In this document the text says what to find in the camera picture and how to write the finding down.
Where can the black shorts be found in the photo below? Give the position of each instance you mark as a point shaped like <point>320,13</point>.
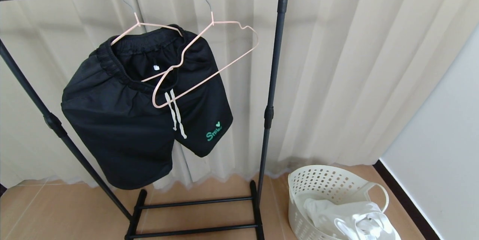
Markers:
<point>119,131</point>

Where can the white laundry basket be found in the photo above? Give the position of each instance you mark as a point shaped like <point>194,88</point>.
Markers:
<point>329,180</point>

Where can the heap of clothes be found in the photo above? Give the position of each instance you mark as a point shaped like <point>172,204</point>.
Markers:
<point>348,213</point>

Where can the white curtain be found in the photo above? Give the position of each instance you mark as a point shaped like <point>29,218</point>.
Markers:
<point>355,64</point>

